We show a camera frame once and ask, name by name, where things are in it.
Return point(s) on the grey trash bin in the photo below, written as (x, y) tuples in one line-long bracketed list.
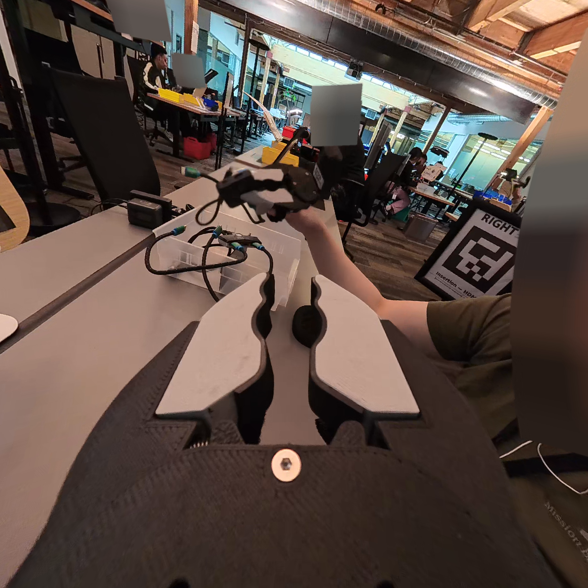
[(421, 227)]

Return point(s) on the yellow plastic bin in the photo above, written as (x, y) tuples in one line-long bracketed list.
[(193, 99), (271, 154), (170, 95)]

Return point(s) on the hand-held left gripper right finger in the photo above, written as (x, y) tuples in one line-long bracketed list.
[(363, 358)]

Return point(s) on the black white marker sign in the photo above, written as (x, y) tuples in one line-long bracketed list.
[(487, 257)]

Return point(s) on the black floor lamp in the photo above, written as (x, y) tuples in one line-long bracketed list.
[(487, 136)]

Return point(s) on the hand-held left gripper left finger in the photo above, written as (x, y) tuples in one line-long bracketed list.
[(216, 358)]

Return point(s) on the black desk control box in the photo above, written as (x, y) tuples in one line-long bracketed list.
[(144, 211)]

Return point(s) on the red plastic crate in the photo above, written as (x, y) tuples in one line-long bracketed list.
[(197, 149)]

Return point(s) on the person's right forearm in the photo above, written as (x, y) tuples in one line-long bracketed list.
[(340, 266)]

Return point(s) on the white sign stand base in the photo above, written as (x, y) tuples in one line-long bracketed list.
[(7, 328)]

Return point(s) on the blue plastic bin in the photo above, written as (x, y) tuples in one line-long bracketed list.
[(210, 103)]

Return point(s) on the silver air duct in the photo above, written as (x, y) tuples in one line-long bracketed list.
[(533, 89)]

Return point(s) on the person's right hand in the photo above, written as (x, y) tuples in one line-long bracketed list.
[(305, 218)]

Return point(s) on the black office chair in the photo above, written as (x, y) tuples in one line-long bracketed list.
[(381, 183), (105, 138)]

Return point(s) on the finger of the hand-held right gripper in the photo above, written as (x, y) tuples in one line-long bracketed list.
[(268, 200), (268, 174)]

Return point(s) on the clear plastic bin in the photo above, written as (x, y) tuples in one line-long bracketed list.
[(287, 266)]

